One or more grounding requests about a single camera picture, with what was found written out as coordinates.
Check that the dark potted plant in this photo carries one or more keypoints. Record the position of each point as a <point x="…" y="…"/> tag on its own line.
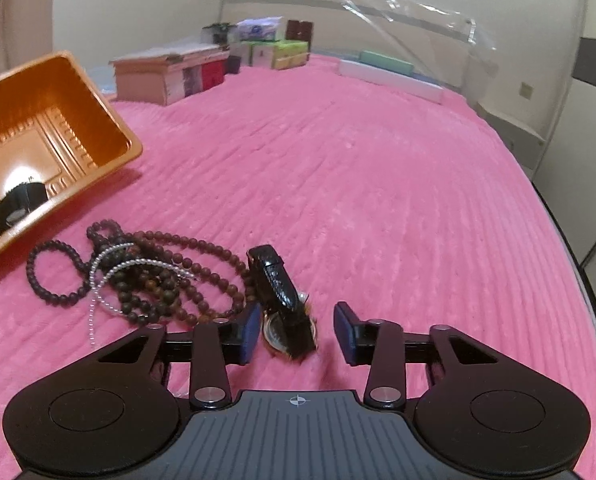
<point x="218" y="32"/>

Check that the small black cup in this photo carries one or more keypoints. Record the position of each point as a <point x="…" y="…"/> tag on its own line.
<point x="233" y="64"/>

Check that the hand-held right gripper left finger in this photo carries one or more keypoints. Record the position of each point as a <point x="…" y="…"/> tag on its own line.
<point x="250" y="332"/>

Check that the brown box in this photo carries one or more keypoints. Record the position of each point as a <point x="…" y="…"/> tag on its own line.
<point x="299" y="30"/>

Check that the white bedside table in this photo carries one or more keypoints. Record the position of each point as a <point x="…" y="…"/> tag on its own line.
<point x="515" y="132"/>

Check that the green tissue box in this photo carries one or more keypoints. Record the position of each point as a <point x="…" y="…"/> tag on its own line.
<point x="290" y="55"/>

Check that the pink ribbed blanket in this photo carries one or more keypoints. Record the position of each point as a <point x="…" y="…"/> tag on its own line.
<point x="378" y="185"/>

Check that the long green box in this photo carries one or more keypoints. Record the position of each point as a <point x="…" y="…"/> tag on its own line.
<point x="385" y="62"/>

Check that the clear plastic sheet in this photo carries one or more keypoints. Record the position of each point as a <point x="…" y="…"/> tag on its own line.
<point x="403" y="25"/>

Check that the orange plastic tray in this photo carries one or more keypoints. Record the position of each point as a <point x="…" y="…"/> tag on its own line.
<point x="52" y="95"/>

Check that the white wardrobe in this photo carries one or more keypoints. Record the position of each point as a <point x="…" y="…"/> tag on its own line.
<point x="593" y="110"/>

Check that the white green carton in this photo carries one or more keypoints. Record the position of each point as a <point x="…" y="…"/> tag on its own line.
<point x="258" y="54"/>

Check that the blue white tissue pack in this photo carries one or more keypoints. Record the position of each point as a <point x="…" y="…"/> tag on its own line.
<point x="260" y="29"/>

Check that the long white box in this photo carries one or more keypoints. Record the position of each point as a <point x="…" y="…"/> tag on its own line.
<point x="393" y="80"/>

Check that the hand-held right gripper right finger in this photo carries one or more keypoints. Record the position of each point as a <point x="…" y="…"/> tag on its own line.
<point x="343" y="332"/>

